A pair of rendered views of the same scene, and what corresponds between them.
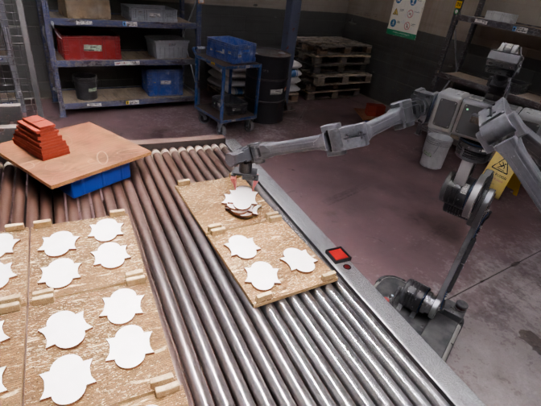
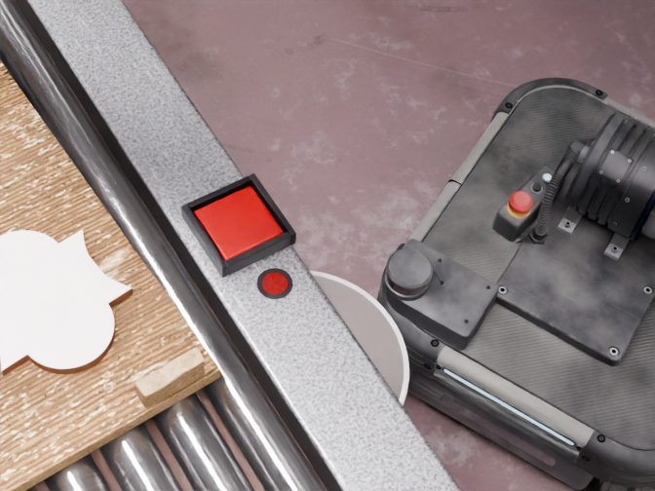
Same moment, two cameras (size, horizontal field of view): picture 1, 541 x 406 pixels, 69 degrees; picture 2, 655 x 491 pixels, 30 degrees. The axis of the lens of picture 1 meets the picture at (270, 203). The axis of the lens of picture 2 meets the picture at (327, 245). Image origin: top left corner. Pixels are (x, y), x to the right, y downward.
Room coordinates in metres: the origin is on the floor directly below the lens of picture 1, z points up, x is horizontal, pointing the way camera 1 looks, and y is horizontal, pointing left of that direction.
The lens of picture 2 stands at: (0.67, -0.29, 1.85)
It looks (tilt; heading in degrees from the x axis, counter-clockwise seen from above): 58 degrees down; 352
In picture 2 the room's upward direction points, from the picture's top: 8 degrees clockwise
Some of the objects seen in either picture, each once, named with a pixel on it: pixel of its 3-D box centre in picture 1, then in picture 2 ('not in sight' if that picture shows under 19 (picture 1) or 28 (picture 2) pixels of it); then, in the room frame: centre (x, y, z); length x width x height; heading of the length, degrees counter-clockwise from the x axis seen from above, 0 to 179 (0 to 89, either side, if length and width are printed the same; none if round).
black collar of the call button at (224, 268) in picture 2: (338, 254); (238, 224); (1.27, -0.30, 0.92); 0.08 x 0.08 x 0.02; 30
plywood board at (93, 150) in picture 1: (73, 150); not in sight; (1.66, 0.95, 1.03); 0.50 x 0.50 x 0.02; 58
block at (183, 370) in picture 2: (328, 275); (171, 378); (1.10, -0.24, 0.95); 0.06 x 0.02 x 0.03; 123
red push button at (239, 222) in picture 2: (338, 254); (238, 225); (1.27, -0.30, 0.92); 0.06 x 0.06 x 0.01; 30
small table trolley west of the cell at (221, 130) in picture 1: (224, 90); not in sight; (4.90, 0.76, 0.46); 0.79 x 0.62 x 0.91; 36
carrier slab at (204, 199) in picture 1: (225, 202); not in sight; (1.55, 0.20, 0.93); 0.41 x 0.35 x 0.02; 33
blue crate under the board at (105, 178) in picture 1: (83, 167); not in sight; (1.62, 0.90, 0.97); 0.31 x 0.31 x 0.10; 58
